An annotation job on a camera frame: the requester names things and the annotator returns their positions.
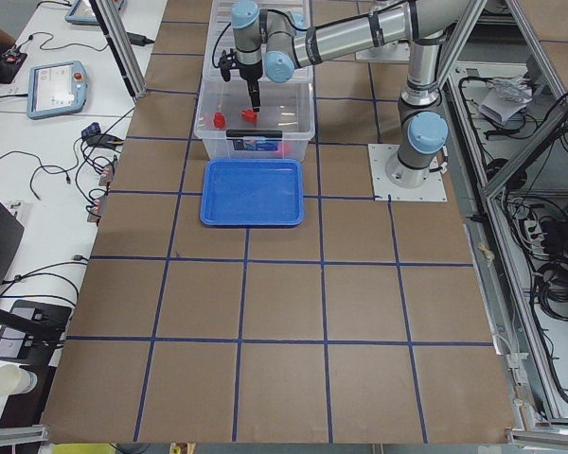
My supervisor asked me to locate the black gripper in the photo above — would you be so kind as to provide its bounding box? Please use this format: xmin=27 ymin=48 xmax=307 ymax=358
xmin=219 ymin=49 xmax=263 ymax=113

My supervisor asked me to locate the red block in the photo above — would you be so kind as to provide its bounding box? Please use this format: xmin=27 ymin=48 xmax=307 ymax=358
xmin=275 ymin=142 xmax=294 ymax=159
xmin=212 ymin=112 xmax=226 ymax=130
xmin=240 ymin=109 xmax=258 ymax=124

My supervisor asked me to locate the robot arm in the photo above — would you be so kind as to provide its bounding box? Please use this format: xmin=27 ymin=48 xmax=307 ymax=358
xmin=210 ymin=0 xmax=485 ymax=189

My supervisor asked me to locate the clear plastic storage box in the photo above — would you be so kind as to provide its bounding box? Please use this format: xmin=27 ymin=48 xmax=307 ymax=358
xmin=194 ymin=80 xmax=315 ymax=162

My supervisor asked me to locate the blue plastic tray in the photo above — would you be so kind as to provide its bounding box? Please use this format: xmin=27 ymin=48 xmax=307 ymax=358
xmin=200 ymin=159 xmax=305 ymax=227

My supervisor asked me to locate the black power adapter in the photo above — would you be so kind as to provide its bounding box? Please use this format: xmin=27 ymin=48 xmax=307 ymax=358
xmin=127 ymin=32 xmax=155 ymax=46

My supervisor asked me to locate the teach pendant far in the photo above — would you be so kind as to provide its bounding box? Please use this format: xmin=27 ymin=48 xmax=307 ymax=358
xmin=64 ymin=0 xmax=98 ymax=26

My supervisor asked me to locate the teach pendant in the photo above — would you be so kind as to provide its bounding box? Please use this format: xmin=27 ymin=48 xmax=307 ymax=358
xmin=64 ymin=0 xmax=98 ymax=26
xmin=27 ymin=61 xmax=88 ymax=120

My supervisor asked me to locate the teach pendant near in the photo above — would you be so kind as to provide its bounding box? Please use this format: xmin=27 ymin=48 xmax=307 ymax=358
xmin=27 ymin=61 xmax=88 ymax=120

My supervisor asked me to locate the white paper cup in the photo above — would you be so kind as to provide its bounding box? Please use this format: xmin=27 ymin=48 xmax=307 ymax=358
xmin=0 ymin=364 xmax=38 ymax=397

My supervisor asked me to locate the black box latch handle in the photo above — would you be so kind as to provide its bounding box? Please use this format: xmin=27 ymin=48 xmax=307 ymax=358
xmin=225 ymin=129 xmax=283 ymax=140

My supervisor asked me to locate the aluminium frame post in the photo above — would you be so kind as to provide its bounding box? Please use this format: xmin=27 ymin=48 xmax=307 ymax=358
xmin=90 ymin=0 xmax=147 ymax=99

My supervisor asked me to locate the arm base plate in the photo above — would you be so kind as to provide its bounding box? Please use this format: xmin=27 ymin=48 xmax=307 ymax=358
xmin=368 ymin=144 xmax=448 ymax=202
xmin=355 ymin=41 xmax=410 ymax=64

